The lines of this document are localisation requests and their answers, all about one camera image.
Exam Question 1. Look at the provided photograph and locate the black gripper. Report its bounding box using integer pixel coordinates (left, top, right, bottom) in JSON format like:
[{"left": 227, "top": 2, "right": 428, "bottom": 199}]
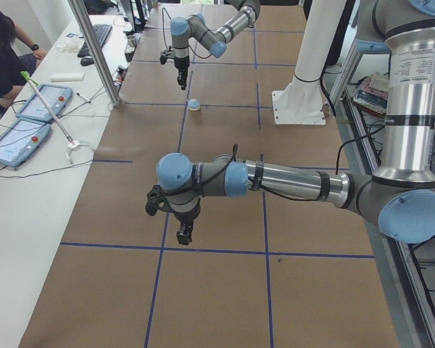
[
  {"left": 175, "top": 212, "right": 199, "bottom": 244},
  {"left": 174, "top": 57, "right": 189, "bottom": 90}
]

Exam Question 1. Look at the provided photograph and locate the lower teach pendant tablet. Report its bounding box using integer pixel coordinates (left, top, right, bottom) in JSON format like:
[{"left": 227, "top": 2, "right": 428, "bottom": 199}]
[{"left": 0, "top": 119, "right": 51, "bottom": 167}]

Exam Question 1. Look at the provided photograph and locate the white foam block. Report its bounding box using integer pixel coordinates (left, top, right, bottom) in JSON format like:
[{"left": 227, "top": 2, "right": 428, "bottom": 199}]
[{"left": 49, "top": 72, "right": 86, "bottom": 82}]

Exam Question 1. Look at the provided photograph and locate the metal reacher grabber tool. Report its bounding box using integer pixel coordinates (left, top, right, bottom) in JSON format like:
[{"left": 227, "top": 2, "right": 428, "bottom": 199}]
[{"left": 20, "top": 70, "right": 94, "bottom": 165}]

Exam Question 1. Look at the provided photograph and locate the white camera stand pole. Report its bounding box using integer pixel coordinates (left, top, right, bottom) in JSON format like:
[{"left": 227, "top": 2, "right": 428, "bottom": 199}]
[{"left": 272, "top": 0, "right": 349, "bottom": 125}]

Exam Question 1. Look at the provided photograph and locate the upper teach pendant tablet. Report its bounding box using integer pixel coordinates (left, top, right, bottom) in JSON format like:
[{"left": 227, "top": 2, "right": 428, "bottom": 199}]
[{"left": 14, "top": 83, "right": 74, "bottom": 123}]

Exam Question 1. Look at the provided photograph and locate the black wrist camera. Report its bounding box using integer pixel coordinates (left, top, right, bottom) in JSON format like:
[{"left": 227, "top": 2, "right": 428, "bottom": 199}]
[
  {"left": 159, "top": 49, "right": 173, "bottom": 65},
  {"left": 145, "top": 185, "right": 169, "bottom": 216}
]

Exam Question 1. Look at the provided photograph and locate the black computer mouse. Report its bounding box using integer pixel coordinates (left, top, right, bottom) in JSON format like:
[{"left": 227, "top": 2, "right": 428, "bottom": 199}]
[{"left": 80, "top": 56, "right": 94, "bottom": 67}]

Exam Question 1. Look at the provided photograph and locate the silver metal cup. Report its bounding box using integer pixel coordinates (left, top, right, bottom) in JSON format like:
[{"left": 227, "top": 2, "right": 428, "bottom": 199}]
[{"left": 126, "top": 35, "right": 137, "bottom": 48}]

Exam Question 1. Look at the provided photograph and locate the teach pendant tablet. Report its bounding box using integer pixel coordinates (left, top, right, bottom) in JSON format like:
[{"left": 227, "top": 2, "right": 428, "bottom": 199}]
[
  {"left": 14, "top": 83, "right": 74, "bottom": 123},
  {"left": 0, "top": 119, "right": 51, "bottom": 167}
]

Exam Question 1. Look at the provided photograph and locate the seated person in black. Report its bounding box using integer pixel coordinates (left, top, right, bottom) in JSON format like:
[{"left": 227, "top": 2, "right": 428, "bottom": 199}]
[{"left": 0, "top": 11, "right": 47, "bottom": 112}]

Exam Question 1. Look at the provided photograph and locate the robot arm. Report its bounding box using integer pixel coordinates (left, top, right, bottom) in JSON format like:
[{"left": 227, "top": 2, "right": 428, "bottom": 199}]
[
  {"left": 160, "top": 0, "right": 260, "bottom": 90},
  {"left": 146, "top": 1, "right": 435, "bottom": 245}
]

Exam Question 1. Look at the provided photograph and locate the aluminium frame post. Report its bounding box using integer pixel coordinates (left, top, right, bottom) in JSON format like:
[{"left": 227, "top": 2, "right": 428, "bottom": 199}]
[{"left": 68, "top": 0, "right": 121, "bottom": 107}]

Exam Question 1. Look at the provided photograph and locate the black keyboard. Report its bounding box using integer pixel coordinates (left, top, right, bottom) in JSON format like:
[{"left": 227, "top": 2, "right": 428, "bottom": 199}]
[{"left": 77, "top": 23, "right": 114, "bottom": 58}]

